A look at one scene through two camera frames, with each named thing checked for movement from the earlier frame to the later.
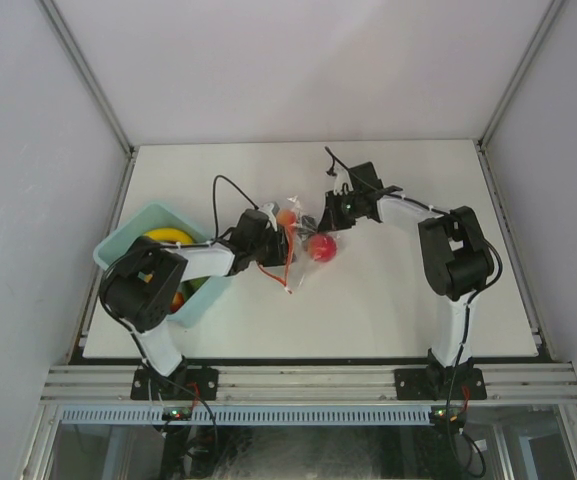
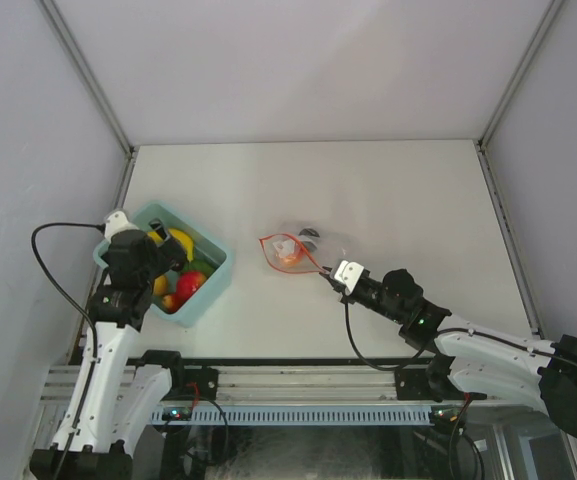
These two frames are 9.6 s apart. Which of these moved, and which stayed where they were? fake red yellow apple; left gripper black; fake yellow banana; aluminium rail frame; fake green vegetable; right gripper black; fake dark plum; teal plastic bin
Moved: right gripper black; fake green vegetable; left gripper black; fake dark plum; fake red yellow apple
Stayed: teal plastic bin; fake yellow banana; aluminium rail frame
